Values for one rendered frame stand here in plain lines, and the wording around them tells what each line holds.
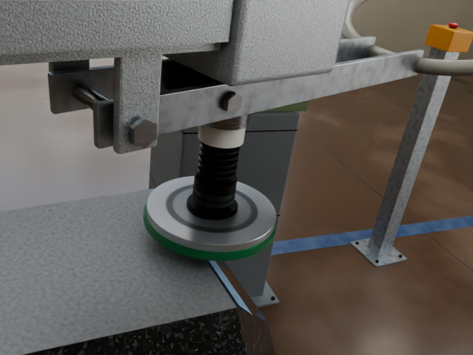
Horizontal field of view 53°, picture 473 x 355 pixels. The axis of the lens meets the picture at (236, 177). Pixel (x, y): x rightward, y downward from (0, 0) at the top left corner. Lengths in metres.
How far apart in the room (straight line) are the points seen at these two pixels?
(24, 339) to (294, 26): 0.49
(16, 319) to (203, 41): 0.41
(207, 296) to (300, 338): 1.20
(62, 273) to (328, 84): 0.49
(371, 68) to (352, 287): 1.44
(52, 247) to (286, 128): 0.99
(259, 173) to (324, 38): 1.02
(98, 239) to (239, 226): 0.23
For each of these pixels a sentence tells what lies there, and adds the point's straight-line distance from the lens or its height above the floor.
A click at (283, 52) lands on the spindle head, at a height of 1.18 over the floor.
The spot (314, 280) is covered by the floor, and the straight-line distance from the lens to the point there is 2.14.
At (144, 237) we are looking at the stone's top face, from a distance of 0.79.
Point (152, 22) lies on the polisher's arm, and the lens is 0.47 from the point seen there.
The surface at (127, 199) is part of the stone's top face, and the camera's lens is 0.89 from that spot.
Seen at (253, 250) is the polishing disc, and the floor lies 0.88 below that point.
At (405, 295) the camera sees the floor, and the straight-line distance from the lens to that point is 2.25.
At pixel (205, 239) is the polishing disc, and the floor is 0.90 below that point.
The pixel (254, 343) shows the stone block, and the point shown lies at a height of 0.78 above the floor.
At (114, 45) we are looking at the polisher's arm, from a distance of 0.45.
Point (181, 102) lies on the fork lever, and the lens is 0.56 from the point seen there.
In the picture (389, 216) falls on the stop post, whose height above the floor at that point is 0.23.
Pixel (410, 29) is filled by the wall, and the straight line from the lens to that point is 7.33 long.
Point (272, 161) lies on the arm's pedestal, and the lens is 1.61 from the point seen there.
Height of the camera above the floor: 1.30
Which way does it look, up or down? 27 degrees down
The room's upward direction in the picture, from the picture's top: 9 degrees clockwise
